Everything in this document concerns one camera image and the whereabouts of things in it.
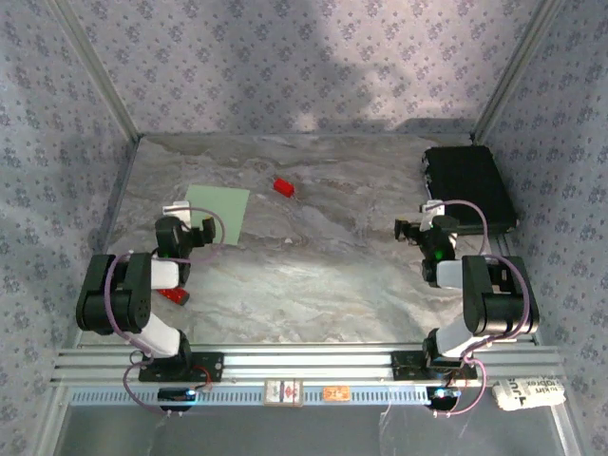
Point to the black controller board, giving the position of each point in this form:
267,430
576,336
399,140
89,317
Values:
442,396
173,394

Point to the light green paper sheet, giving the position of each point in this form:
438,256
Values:
223,209

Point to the black case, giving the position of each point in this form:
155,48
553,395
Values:
470,185

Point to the aluminium mounting rail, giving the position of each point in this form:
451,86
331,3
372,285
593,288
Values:
309,363

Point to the small red block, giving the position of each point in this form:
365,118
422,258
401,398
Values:
284,187

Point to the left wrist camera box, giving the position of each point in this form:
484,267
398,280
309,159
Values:
176,207

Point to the grey metal sheet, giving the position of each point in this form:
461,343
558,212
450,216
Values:
304,432

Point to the orange label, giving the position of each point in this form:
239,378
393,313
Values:
336,393

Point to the aluminium corner post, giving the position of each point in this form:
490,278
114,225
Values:
514,71
97,71

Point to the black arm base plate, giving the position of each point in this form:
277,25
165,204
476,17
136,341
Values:
209,368
404,366

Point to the white printed tape roll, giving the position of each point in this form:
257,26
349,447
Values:
529,394

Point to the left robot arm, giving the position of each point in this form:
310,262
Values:
133,294

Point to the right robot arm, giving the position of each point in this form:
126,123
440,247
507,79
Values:
494,304

